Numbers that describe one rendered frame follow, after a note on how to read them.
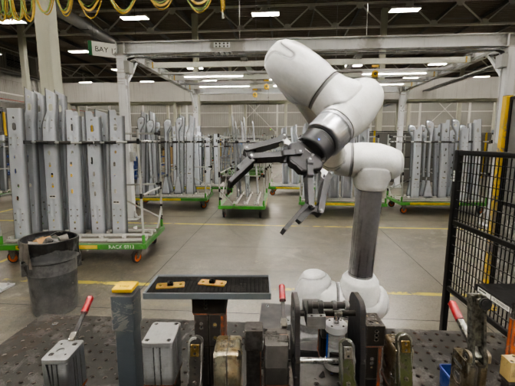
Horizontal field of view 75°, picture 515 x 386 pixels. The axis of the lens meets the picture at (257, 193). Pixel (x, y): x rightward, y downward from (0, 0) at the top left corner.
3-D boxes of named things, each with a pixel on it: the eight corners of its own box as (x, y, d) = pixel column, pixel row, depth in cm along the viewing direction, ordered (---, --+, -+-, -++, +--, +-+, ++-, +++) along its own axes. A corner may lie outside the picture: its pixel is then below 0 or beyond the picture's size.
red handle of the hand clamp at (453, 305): (471, 357, 82) (444, 299, 94) (467, 361, 84) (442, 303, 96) (488, 357, 82) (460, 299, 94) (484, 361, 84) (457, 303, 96)
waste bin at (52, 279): (9, 322, 297) (-1, 243, 286) (50, 295, 350) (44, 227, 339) (62, 325, 293) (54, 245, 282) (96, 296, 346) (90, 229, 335)
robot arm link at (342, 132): (313, 126, 79) (298, 141, 76) (326, 100, 70) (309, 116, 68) (343, 150, 77) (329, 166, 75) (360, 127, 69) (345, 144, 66)
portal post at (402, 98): (398, 190, 1116) (405, 88, 1066) (389, 186, 1205) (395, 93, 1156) (409, 190, 1113) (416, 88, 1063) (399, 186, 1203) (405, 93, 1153)
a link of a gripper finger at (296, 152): (304, 154, 67) (303, 148, 68) (249, 155, 65) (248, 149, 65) (299, 164, 71) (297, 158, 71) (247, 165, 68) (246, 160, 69)
